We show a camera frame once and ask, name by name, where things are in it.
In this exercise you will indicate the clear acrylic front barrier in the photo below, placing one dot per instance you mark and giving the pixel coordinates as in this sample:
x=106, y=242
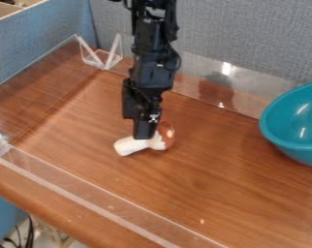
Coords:
x=129, y=215

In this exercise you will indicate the white plush mushroom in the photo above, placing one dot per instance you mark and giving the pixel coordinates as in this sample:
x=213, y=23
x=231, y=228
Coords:
x=162, y=141

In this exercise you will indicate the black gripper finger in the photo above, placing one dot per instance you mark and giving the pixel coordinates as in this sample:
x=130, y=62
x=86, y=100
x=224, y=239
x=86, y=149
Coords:
x=146, y=121
x=129, y=104

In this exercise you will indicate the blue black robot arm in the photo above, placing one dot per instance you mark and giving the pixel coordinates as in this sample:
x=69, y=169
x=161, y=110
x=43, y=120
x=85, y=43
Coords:
x=154, y=25

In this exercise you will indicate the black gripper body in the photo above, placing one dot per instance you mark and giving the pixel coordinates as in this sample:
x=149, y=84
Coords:
x=152, y=77

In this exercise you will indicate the clear acrylic back barrier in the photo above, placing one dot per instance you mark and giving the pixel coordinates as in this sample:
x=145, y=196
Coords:
x=228, y=86

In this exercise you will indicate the wooden shelf box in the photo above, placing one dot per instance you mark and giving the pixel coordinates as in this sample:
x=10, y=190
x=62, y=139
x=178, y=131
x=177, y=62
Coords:
x=11, y=7

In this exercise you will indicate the blue plastic bowl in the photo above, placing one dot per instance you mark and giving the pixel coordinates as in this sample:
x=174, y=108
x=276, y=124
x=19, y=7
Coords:
x=285, y=123

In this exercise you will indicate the clear acrylic barrier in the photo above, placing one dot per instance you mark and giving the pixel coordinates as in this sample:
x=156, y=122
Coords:
x=34, y=94
x=129, y=215
x=228, y=86

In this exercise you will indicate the clear acrylic corner bracket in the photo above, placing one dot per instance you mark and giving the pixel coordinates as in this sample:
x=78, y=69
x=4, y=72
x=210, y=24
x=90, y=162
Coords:
x=98, y=57

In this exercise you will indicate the clear acrylic left barrier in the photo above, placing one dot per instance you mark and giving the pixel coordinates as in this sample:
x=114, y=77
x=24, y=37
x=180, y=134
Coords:
x=34, y=94

